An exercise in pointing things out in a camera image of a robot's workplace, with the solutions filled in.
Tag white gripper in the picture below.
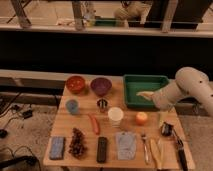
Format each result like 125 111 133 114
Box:
136 87 174 126

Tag red chili pepper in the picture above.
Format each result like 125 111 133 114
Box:
88 114 100 135

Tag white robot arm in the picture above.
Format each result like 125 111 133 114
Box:
136 67 213 126

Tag orange apple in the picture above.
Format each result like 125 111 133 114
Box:
135 112 148 125

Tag green plastic tray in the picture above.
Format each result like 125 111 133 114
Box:
123 75 169 109

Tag metal fork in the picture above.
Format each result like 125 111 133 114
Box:
141 134 149 165

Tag white paper cup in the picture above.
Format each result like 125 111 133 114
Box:
108 107 124 127

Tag light blue cloth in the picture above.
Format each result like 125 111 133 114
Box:
115 132 136 160

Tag small metal cup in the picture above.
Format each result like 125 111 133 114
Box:
97 98 108 113

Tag purple bowl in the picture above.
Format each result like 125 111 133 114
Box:
90 77 112 97

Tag black remote control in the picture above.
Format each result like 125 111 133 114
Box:
96 137 108 163

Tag wooden table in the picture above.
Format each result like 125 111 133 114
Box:
42 78 196 171

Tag red bowl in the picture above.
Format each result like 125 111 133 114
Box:
66 75 86 94

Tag blue cup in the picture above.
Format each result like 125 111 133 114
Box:
65 99 79 115

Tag bunch of dark grapes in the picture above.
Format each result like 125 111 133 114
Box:
69 128 87 159

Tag blue sponge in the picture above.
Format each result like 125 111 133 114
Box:
49 137 65 160

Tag black handled tool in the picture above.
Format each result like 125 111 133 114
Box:
161 122 188 171

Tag black cables on floor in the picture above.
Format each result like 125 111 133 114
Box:
0 91 43 171

